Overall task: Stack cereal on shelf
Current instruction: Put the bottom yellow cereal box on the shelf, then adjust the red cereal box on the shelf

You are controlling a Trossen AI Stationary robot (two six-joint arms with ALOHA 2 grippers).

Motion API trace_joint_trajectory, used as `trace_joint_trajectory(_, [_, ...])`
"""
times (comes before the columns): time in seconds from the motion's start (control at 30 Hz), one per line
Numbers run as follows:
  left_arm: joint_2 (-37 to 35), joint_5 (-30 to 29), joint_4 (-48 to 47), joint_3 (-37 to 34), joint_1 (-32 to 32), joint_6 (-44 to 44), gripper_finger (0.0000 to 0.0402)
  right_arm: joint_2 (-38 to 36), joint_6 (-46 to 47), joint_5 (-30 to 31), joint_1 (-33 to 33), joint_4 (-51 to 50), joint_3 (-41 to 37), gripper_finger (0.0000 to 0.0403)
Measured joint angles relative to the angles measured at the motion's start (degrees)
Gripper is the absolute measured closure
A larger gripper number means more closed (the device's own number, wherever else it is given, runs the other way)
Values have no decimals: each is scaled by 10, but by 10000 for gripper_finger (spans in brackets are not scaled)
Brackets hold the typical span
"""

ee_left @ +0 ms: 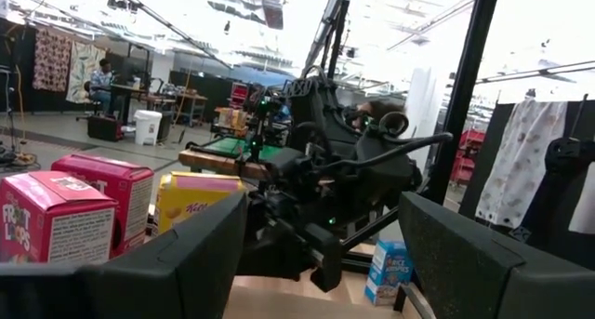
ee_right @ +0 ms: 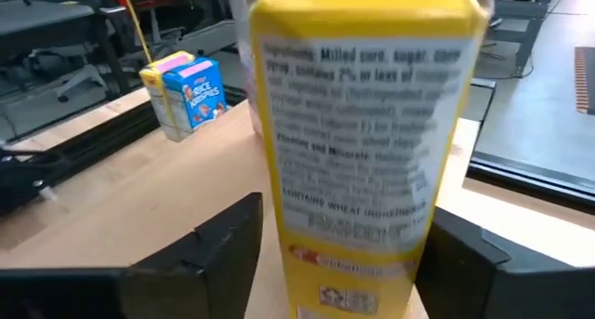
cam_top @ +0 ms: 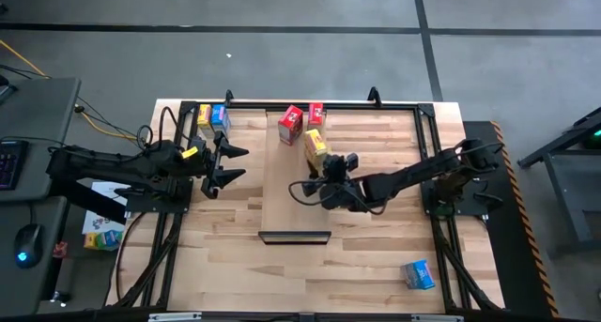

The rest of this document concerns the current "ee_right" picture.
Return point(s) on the orange black striped mat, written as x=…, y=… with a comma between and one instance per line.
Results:
x=585, y=77

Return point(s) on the grey office chair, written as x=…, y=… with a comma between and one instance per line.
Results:
x=83, y=79

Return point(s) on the yellow Corn Pops cereal box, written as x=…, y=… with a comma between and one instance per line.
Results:
x=155, y=100
x=362, y=137

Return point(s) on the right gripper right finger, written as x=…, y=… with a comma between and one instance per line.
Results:
x=488, y=286

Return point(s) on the black table edge rail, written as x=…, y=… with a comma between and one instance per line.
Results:
x=534, y=184
x=93, y=147

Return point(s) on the blue Rice Krispies cereal box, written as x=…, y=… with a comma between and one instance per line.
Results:
x=200, y=100

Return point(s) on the dark desk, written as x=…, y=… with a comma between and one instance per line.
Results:
x=42, y=21

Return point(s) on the black frame table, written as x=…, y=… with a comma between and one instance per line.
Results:
x=525, y=12

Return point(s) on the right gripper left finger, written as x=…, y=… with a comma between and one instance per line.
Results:
x=186, y=282

